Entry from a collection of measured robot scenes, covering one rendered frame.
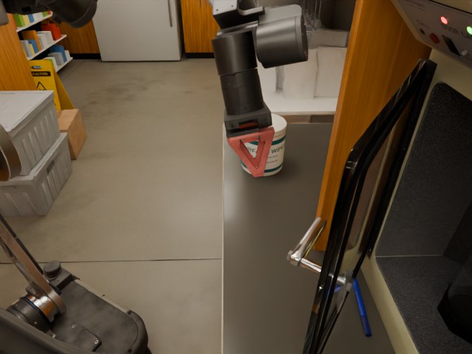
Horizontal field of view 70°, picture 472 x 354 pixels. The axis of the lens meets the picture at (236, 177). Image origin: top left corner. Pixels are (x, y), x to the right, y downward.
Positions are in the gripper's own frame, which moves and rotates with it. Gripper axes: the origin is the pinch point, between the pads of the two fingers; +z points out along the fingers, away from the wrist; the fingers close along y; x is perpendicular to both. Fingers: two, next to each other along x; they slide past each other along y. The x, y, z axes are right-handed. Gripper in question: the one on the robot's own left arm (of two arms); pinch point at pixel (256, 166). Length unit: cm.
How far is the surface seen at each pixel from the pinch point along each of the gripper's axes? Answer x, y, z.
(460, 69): -26.3, -8.1, -10.0
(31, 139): 130, 155, 10
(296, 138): -17, 66, 16
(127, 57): 147, 473, -32
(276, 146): -7.2, 41.7, 10.3
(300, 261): -2.9, -15.8, 7.4
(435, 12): -19.3, -15.0, -17.2
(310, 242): -4.7, -13.3, 6.7
